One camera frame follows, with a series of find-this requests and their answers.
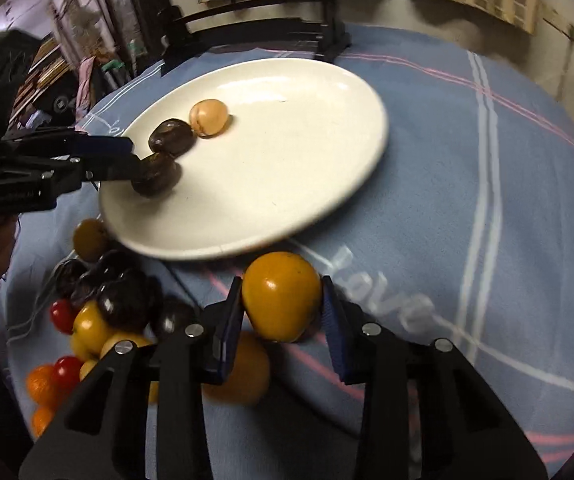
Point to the tan peeled chestnut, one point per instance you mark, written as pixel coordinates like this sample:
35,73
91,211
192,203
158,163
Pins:
209,117

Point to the large orange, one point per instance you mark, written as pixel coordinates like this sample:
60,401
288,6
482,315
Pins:
247,370

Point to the red cherry tomato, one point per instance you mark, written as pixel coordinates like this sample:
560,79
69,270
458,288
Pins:
62,316
67,372

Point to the large yellow fruit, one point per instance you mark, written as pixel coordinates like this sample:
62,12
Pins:
282,295

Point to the small orange kumquat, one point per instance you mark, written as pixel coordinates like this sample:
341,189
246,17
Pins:
41,385
41,420

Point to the white oval plate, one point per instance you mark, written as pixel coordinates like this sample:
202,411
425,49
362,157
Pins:
277,160

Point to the pink cloth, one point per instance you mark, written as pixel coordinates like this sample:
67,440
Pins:
86,82

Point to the wooden bookshelf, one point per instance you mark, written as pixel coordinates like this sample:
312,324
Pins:
42,70

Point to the blue striped tablecloth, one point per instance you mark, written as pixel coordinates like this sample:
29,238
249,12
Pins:
467,210

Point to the dark brown chestnut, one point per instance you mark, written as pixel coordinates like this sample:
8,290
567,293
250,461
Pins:
159,176
127,300
172,136
117,262
69,277
172,317

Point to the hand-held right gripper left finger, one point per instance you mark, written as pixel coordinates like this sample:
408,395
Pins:
229,332

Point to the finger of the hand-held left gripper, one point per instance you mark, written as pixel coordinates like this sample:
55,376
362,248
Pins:
112,169
102,145

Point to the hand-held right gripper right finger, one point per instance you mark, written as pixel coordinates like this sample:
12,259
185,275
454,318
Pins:
334,332

